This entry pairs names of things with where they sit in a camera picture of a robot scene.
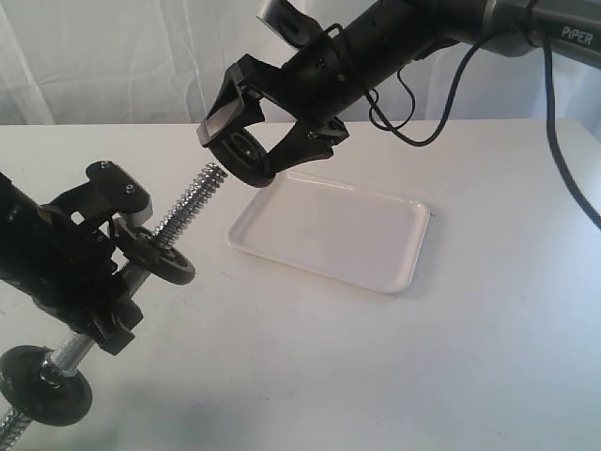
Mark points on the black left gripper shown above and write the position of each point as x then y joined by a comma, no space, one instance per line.
57,254

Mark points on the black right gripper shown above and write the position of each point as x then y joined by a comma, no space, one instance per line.
323,79

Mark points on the black weight plate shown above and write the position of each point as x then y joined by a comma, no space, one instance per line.
245,158

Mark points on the chrome star collar nut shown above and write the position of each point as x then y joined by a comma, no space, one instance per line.
54,374

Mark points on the black rubber washer disc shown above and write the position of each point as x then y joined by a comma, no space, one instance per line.
56,401

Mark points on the chrome dumbbell bar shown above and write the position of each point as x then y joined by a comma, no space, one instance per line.
70,353

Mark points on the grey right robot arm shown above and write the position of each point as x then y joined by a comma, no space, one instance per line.
268,119

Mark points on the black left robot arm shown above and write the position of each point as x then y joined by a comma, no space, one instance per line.
57,255

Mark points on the white rectangular tray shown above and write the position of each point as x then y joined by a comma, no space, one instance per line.
345,232

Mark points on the white backdrop curtain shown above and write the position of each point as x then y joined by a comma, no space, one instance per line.
102,62

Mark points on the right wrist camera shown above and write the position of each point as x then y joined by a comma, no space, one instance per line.
288,23

